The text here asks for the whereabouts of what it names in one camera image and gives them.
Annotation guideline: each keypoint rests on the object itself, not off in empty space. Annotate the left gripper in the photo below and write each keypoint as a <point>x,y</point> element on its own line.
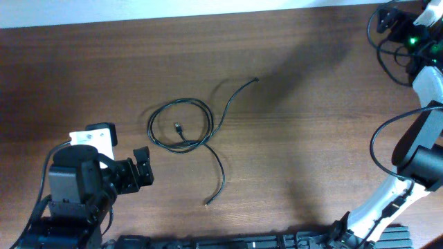
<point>133,181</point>

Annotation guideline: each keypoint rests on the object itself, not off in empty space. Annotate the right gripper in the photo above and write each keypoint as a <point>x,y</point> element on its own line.
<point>405,21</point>

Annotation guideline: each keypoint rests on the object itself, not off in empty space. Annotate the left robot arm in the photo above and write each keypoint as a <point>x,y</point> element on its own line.
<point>84,186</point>

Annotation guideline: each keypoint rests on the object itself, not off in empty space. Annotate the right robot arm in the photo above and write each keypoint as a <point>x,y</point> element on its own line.
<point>417,158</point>

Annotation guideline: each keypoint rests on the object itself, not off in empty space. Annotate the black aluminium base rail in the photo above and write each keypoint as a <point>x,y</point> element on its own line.
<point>263,240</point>

